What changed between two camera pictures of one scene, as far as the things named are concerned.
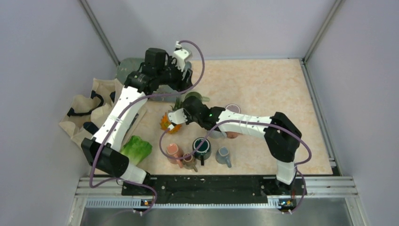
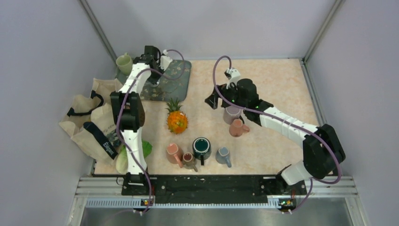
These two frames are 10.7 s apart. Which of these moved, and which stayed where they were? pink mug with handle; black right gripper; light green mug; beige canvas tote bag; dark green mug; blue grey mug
Moved: light green mug; black right gripper
Stayed: beige canvas tote bag; dark green mug; blue grey mug; pink mug with handle
